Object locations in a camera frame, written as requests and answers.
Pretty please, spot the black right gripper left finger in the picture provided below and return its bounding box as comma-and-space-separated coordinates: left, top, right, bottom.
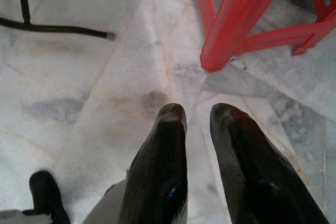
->
119, 103, 189, 224

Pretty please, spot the red plastic stool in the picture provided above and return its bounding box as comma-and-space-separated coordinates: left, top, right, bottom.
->
182, 0, 336, 73

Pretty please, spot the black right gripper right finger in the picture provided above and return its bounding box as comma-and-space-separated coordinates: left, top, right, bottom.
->
209, 103, 330, 224

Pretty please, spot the black robot foot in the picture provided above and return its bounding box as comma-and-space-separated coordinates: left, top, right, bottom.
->
29, 170, 71, 224

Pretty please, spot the marble-pattern folding table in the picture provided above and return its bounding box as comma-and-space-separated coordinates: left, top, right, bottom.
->
0, 0, 117, 42

